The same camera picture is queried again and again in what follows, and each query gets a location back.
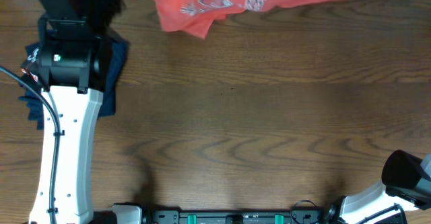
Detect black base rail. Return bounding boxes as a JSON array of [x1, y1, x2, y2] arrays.
[[110, 200, 334, 224]]

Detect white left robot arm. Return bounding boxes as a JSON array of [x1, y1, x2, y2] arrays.
[[23, 0, 144, 223]]

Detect folded navy blue shirt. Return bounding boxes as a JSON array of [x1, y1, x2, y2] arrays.
[[18, 29, 129, 130]]

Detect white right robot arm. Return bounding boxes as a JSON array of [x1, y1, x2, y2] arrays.
[[325, 150, 430, 223]]

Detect folded black printed shirt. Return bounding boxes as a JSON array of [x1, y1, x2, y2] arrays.
[[21, 47, 40, 83]]

